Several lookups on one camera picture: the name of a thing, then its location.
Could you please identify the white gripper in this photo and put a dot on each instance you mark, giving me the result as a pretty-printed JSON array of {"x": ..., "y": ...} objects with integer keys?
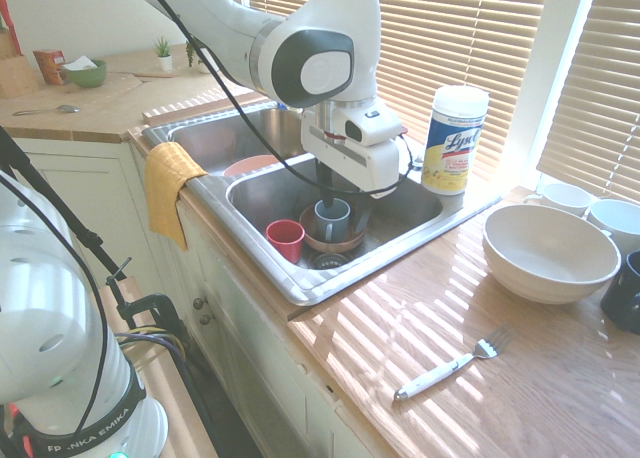
[{"x": 350, "y": 160}]

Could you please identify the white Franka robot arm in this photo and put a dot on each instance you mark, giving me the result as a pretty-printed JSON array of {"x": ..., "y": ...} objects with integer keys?
[{"x": 320, "y": 28}]

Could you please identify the black sink drain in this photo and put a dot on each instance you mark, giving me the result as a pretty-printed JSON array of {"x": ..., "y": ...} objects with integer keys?
[{"x": 327, "y": 260}]

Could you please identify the stainless steel double sink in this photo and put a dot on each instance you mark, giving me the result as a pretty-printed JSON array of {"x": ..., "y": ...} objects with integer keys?
[{"x": 260, "y": 188}]

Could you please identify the orange plate in sink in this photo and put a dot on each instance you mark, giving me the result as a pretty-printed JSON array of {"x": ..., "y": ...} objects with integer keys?
[{"x": 245, "y": 167}]

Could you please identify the grey-blue mug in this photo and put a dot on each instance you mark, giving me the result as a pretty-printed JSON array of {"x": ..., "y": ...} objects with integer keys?
[{"x": 334, "y": 220}]

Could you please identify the brown wooden bowl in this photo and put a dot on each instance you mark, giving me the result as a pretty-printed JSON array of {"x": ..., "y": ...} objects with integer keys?
[{"x": 320, "y": 242}]

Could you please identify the red cup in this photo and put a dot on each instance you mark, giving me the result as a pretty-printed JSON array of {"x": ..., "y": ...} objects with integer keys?
[{"x": 285, "y": 238}]

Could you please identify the Lysol wipes canister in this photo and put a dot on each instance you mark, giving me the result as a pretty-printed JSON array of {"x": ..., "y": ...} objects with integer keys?
[{"x": 452, "y": 143}]

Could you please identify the white kitchen cabinet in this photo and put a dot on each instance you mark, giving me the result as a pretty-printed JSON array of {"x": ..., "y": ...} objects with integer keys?
[{"x": 240, "y": 328}]

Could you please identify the brass cabinet knob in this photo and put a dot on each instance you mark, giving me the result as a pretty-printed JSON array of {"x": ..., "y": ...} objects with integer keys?
[
  {"x": 205, "y": 319},
  {"x": 199, "y": 303}
]

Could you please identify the yellow dish cloth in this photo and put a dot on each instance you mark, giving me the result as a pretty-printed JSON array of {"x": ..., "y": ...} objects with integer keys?
[{"x": 165, "y": 188}]

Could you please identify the wide wooden window blind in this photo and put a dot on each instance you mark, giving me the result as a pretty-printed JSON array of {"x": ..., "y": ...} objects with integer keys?
[{"x": 450, "y": 33}]

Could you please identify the large cream bowl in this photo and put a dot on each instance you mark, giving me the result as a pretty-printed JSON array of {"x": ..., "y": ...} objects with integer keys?
[{"x": 545, "y": 258}]

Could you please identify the small trailing potted plant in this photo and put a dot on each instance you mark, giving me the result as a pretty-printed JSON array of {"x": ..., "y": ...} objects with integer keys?
[{"x": 196, "y": 55}]

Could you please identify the white mug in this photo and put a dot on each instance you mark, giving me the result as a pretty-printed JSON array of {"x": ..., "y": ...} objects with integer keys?
[
  {"x": 617, "y": 223},
  {"x": 565, "y": 198}
]

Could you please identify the small plant in white pot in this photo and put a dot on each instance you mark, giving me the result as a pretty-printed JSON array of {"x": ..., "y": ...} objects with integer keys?
[{"x": 164, "y": 55}]

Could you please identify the narrow wooden window blind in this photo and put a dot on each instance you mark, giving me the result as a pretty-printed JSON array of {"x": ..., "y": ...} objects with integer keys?
[{"x": 600, "y": 93}]

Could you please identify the green bowl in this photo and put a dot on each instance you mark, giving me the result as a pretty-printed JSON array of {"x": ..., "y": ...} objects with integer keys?
[{"x": 87, "y": 75}]

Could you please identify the dark blue mug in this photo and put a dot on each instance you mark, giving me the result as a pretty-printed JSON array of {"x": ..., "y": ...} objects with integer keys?
[{"x": 625, "y": 293}]

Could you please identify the metal spoon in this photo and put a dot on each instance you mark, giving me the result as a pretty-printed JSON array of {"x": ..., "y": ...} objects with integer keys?
[{"x": 45, "y": 111}]

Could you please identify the orange box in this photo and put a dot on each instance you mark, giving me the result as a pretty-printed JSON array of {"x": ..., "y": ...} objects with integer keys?
[{"x": 49, "y": 67}]

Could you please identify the wooden knife block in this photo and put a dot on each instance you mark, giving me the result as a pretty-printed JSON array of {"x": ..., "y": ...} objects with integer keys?
[{"x": 15, "y": 73}]

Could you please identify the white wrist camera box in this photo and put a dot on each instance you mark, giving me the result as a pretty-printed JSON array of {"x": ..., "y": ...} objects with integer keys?
[{"x": 370, "y": 125}]

